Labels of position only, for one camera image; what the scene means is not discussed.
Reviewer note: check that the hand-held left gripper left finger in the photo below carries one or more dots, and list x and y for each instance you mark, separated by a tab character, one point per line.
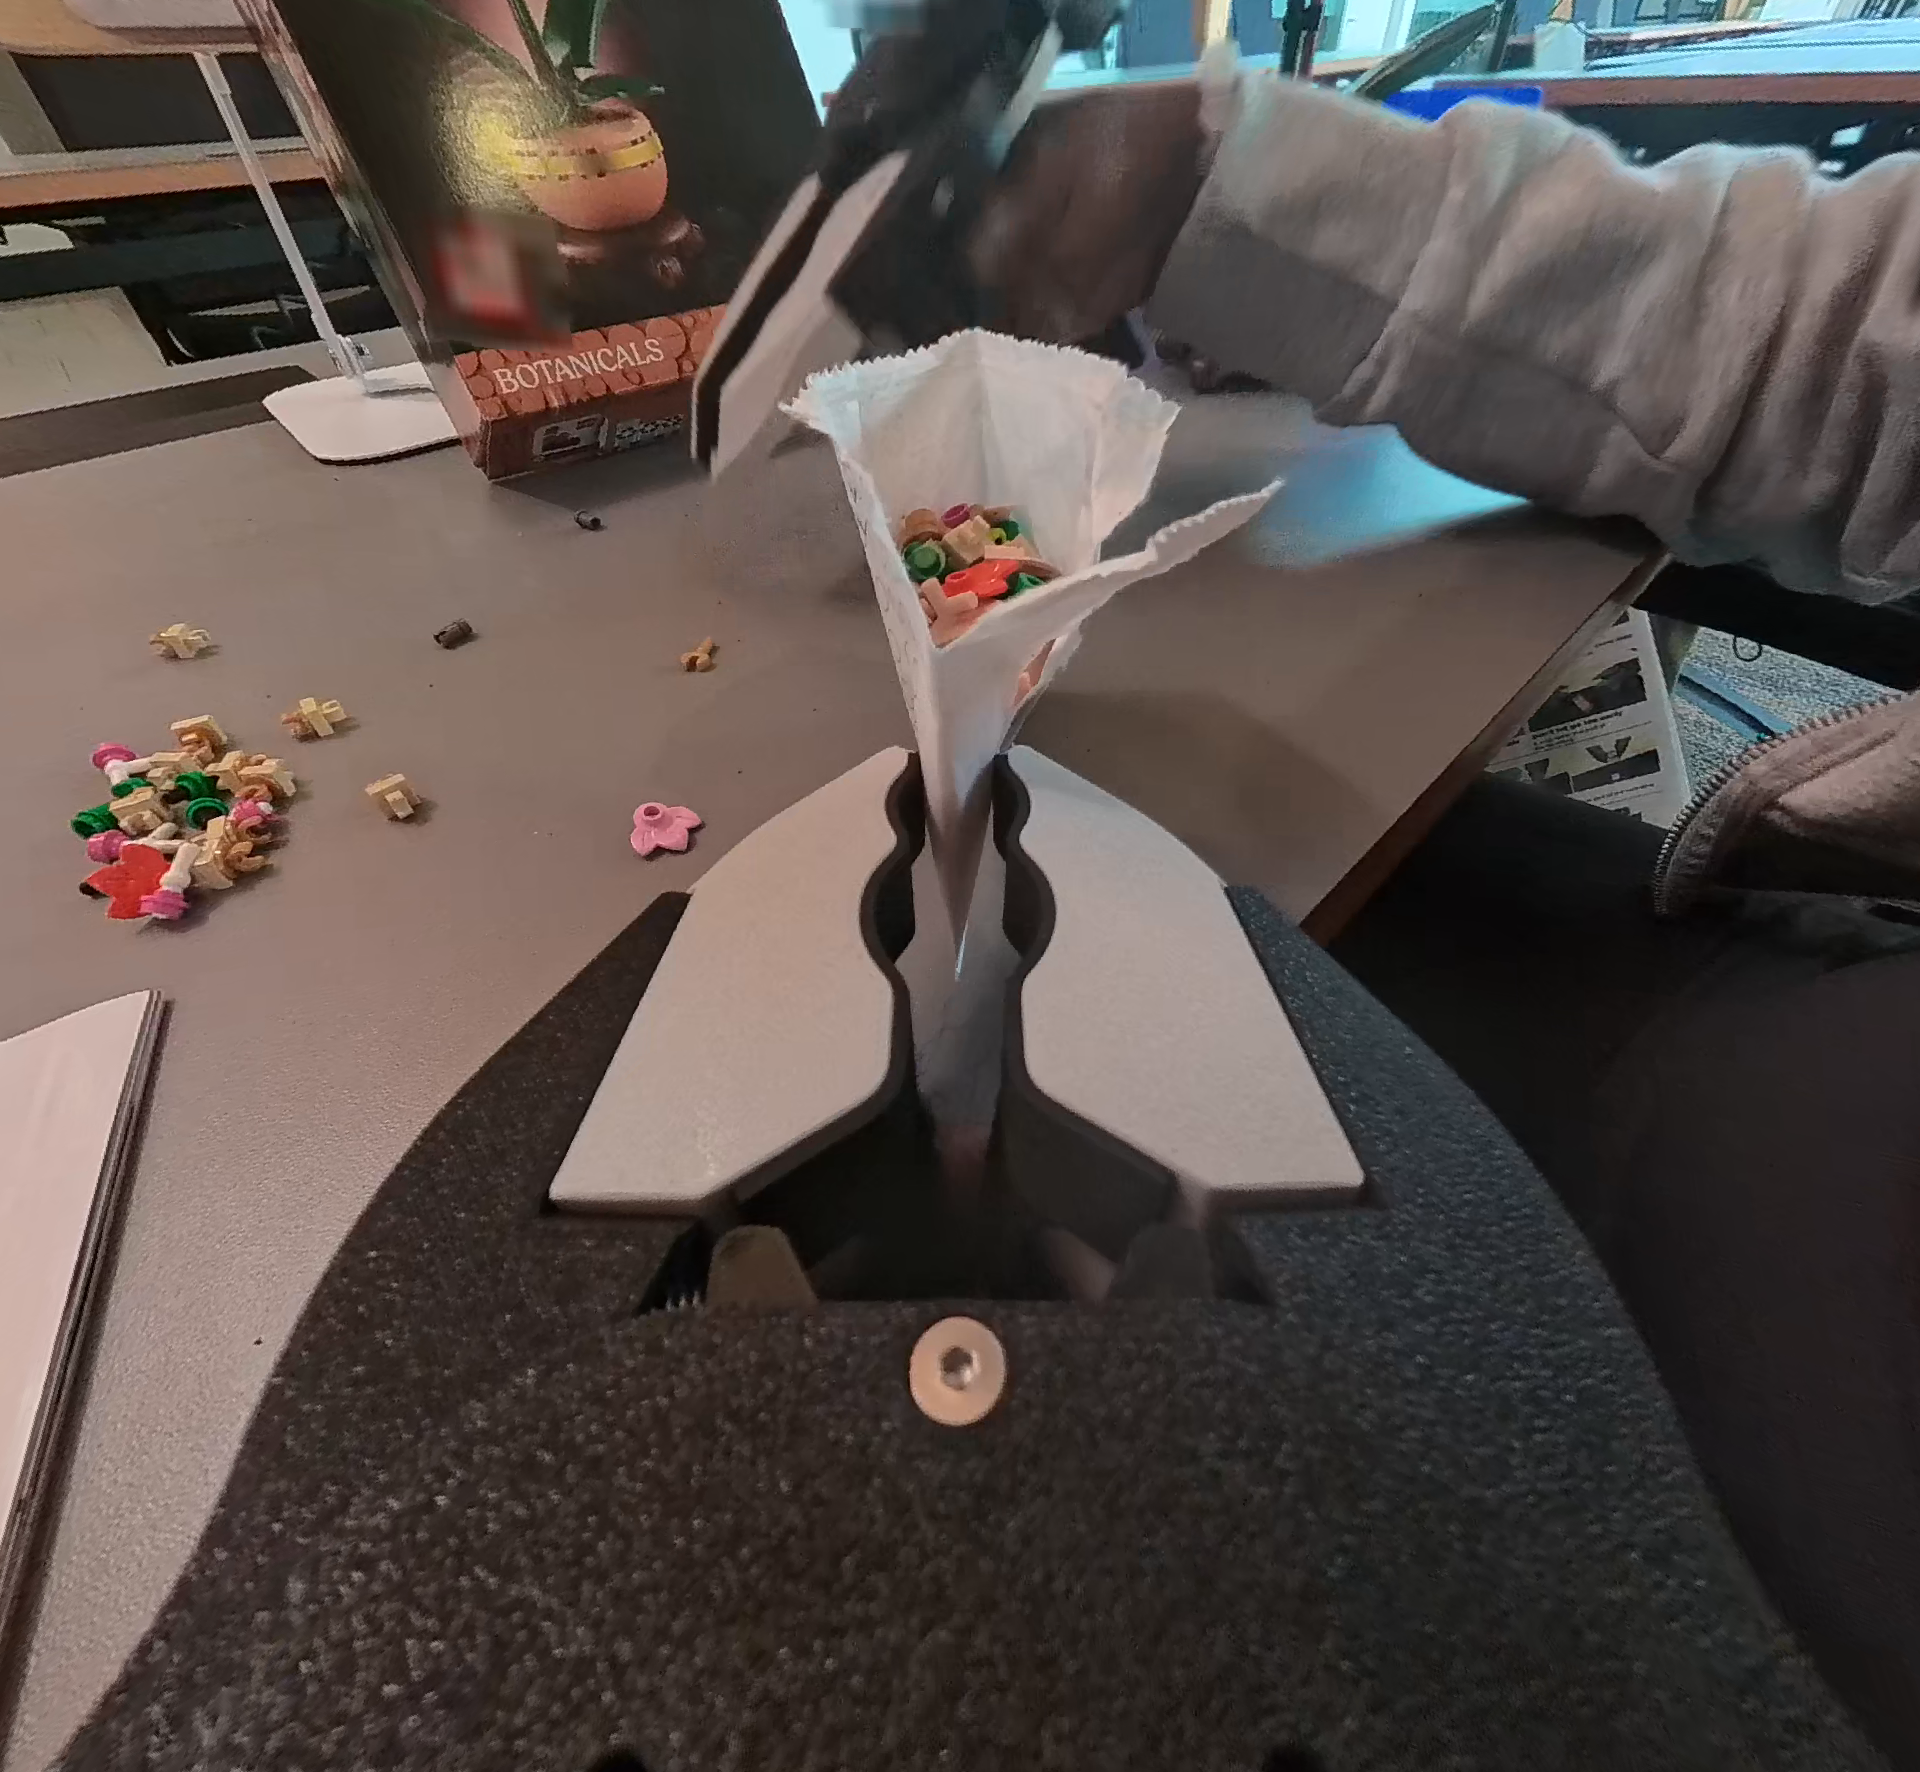
720	1038

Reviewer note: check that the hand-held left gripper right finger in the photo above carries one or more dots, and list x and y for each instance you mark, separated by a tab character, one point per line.
1200	1051

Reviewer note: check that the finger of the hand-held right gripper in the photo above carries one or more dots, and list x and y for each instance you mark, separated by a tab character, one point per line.
809	317
759	302

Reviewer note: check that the white paper bag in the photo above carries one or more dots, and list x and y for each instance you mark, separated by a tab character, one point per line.
991	406

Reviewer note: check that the pink flower brick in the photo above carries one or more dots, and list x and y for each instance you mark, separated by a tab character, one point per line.
664	828

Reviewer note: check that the red flower brick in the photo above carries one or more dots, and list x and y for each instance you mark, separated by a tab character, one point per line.
989	580

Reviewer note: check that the person's right forearm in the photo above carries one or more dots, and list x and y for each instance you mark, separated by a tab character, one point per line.
1501	302

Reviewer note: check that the grey desk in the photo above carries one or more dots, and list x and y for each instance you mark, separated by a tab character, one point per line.
375	932

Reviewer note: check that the wood-edged office desk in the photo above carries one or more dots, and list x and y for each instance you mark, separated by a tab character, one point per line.
149	183
1726	63

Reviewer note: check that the dark toy brick set box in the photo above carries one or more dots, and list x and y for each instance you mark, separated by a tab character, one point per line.
524	153

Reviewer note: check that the tan bar brick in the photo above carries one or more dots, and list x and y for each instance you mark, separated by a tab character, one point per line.
698	654

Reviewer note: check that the person's dark trousers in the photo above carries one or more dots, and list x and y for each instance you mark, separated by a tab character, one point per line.
1591	1128

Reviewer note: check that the white pictogram label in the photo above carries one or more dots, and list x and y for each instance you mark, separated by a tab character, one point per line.
1607	737

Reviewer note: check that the pile of mixed small bricks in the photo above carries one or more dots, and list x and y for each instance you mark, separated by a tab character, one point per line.
180	820

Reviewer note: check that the orchid picture instruction booklet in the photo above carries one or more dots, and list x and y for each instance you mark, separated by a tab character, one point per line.
54	1201

